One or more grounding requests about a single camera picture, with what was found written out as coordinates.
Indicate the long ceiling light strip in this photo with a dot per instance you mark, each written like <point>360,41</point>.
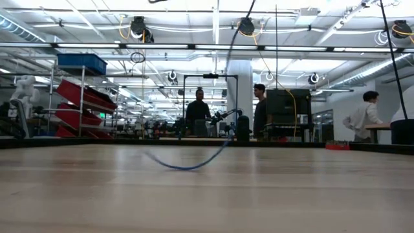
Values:
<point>161,46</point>

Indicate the black cylinder stand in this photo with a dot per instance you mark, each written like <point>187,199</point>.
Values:
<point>243,127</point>

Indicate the small red block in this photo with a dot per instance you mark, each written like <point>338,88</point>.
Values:
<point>338,146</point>

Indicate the wooden desk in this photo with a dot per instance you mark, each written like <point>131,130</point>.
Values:
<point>376,127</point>

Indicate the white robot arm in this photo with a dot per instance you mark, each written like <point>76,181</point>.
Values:
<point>26,94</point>

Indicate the person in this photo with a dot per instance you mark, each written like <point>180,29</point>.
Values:
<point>260,113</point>
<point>197,111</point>
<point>363,118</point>

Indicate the silver ventilation duct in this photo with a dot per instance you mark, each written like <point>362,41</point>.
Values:
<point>19,29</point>

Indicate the white pillar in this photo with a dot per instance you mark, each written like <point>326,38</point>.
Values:
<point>241,84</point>

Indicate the dark office chair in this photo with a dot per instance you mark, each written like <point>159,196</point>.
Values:
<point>402,131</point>

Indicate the background black robot arm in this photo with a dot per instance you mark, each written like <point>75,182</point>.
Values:
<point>181,124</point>
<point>226,115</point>

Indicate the black gantry frame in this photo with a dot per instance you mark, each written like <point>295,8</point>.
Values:
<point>210,76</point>

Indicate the shelf rack with red bins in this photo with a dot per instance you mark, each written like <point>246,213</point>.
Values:
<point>81,94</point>

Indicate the black equipment cabinet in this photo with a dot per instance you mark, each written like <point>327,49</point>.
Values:
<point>284,102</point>

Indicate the blue plastic bin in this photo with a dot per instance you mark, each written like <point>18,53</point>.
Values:
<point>81,63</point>

